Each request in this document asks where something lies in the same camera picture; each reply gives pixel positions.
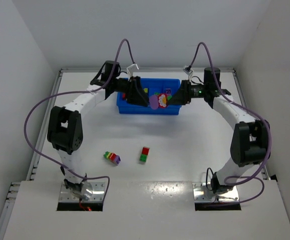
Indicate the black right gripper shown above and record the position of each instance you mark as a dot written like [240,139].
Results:
[186,90]

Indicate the metal base plate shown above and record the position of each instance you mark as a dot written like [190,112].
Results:
[205,196]
[91,192]

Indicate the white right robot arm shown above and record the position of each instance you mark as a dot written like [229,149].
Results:
[251,140]

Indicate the purple and green lego cluster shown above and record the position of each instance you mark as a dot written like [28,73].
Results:
[159,101]

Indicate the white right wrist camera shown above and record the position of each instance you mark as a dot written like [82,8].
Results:
[189,71]

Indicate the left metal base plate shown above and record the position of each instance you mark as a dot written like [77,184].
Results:
[91,192]

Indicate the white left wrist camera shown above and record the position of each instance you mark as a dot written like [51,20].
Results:
[131,69]

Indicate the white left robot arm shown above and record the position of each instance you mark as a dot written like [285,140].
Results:
[65,129]

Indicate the small rainbow lego stack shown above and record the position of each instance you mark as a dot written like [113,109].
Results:
[112,157]

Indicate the purple lego brick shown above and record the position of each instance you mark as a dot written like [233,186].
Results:
[168,92]

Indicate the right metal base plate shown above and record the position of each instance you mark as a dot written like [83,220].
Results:
[205,196]

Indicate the blue divided plastic tray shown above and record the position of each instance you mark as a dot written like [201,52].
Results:
[155,86]

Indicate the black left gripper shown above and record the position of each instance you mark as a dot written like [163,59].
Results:
[130,89]

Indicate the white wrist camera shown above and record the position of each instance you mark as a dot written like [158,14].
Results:
[131,69]
[189,71]

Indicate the red green lego stack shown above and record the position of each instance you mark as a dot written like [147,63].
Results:
[144,154]

